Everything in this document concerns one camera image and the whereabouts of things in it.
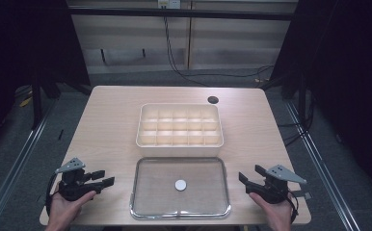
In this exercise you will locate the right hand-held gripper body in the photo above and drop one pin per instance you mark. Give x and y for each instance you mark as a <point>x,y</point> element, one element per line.
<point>275,189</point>

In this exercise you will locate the black metal stand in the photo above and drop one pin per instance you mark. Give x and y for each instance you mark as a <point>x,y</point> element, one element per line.
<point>302,99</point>
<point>37,102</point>

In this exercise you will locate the white wall power outlet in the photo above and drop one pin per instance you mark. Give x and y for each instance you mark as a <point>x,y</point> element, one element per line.
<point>169,4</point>

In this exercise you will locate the white compartment storage box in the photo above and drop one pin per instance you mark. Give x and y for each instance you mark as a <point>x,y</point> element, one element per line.
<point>179,128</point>

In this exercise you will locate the small black stick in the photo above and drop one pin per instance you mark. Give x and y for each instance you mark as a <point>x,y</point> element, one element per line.
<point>60,134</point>

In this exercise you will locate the black curtain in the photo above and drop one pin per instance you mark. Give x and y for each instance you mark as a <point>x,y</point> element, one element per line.
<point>344,80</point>
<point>20,48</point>

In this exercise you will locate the black horizontal metal bar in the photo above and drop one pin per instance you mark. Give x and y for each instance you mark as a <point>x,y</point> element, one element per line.
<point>180,13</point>

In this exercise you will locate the clear plastic box lid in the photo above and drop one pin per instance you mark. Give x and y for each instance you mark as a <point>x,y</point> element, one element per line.
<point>161,192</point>

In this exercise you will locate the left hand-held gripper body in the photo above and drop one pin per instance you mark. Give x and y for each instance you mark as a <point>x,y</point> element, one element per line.
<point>73,189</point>

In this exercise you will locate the yellow object on floor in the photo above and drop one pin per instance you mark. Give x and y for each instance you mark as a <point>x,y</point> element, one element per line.
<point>25,102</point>

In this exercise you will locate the person's left hand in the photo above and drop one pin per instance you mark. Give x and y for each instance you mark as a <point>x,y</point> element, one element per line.
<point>62,210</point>

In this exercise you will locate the person's right hand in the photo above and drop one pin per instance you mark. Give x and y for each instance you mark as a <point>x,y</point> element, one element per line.
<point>277,213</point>

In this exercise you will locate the metal floor rail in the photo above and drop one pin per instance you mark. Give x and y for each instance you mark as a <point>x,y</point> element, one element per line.
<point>17,163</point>
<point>322,166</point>

